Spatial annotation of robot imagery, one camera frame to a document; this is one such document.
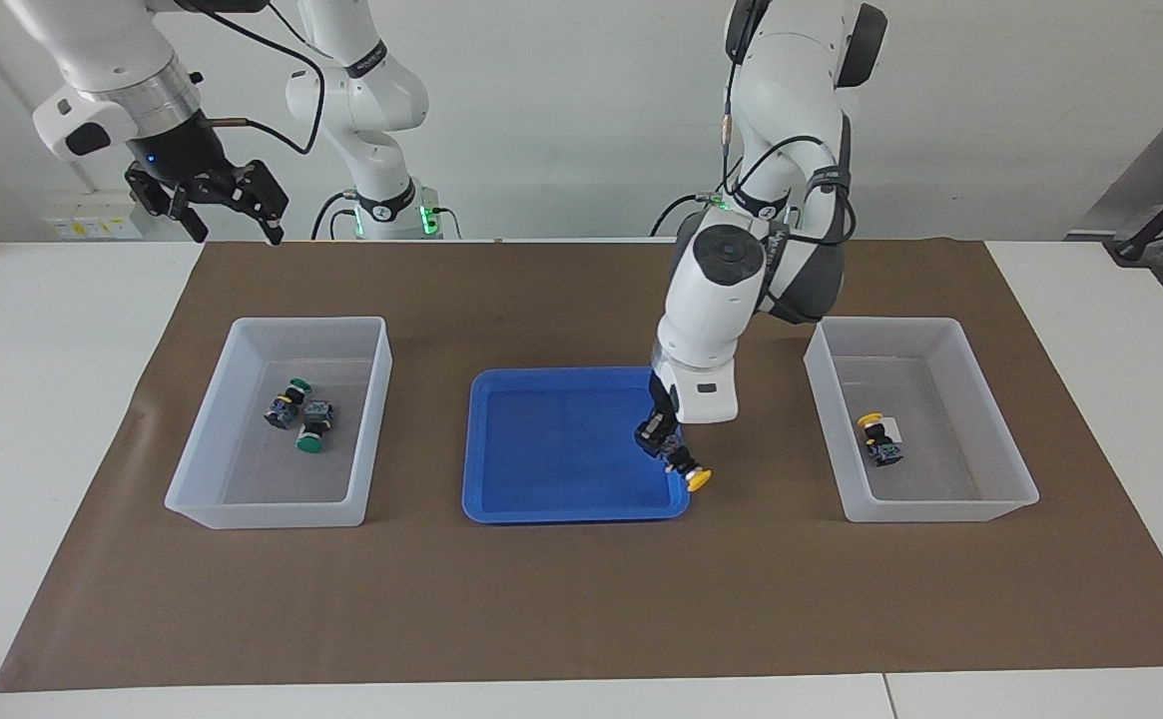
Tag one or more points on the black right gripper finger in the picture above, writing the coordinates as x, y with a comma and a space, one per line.
267, 195
190, 215

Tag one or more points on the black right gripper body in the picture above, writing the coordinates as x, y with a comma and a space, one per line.
187, 165

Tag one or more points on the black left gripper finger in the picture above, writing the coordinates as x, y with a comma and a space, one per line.
659, 435

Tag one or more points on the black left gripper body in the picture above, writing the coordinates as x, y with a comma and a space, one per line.
665, 407

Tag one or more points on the yellow push button switch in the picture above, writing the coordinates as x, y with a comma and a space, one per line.
699, 479
880, 444

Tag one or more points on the green push button switch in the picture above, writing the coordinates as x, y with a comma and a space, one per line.
313, 424
284, 409

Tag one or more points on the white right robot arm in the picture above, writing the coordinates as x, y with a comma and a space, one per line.
102, 50

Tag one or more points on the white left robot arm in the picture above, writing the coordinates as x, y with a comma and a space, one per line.
711, 310

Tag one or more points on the blue plastic tray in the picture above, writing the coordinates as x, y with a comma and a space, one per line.
541, 449

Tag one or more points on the brown paper table mat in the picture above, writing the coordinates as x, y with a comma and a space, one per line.
581, 599

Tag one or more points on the small white paper label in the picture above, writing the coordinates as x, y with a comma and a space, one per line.
895, 427

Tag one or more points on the translucent white plastic box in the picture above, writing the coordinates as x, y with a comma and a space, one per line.
940, 509
262, 514

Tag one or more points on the white wall socket box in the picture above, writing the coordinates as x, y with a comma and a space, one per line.
77, 222

